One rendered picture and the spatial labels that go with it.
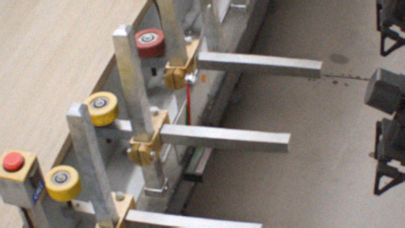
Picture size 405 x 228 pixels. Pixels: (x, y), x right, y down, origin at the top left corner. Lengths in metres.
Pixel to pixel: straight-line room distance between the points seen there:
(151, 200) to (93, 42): 0.43
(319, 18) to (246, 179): 0.99
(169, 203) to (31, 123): 0.37
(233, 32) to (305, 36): 1.24
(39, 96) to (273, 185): 1.19
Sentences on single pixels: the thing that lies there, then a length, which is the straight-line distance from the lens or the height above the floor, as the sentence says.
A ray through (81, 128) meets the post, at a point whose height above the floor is 1.10.
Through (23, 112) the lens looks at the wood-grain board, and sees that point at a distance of 2.17.
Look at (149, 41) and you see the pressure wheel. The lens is 2.27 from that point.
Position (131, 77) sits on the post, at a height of 1.03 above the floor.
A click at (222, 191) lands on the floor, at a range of 3.18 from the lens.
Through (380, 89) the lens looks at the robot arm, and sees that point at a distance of 1.56.
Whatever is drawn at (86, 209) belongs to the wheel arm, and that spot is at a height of 0.83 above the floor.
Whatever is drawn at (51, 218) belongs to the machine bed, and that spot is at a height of 0.74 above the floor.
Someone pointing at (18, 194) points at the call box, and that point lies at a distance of 1.50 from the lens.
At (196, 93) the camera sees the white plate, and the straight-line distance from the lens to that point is 2.30.
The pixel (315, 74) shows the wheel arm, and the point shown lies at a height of 0.84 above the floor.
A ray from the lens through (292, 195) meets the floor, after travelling 3.12.
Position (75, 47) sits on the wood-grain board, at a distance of 2.33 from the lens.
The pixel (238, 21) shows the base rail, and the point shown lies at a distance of 2.67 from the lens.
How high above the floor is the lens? 2.14
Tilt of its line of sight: 38 degrees down
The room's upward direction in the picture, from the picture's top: 10 degrees counter-clockwise
